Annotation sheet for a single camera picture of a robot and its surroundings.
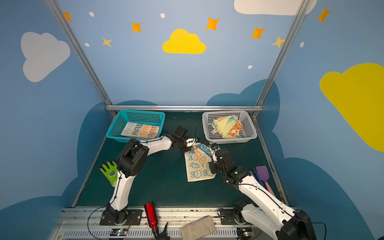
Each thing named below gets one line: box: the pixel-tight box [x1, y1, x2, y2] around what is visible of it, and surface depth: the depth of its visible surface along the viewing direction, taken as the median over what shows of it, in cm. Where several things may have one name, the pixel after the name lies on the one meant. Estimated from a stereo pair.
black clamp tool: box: [152, 221, 171, 240], surface depth 70 cm
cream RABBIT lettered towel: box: [120, 122, 161, 140], surface depth 110 cm
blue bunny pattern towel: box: [184, 143, 216, 182], surface depth 94 cm
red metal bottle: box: [144, 202, 159, 229], surface depth 74 cm
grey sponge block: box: [181, 215, 216, 240], surface depth 70 cm
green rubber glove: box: [100, 161, 118, 186], surface depth 89 cm
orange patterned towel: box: [228, 119, 244, 137], surface depth 107 cm
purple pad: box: [255, 165, 270, 183], surface depth 92 cm
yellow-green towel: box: [211, 115, 237, 139], surface depth 107 cm
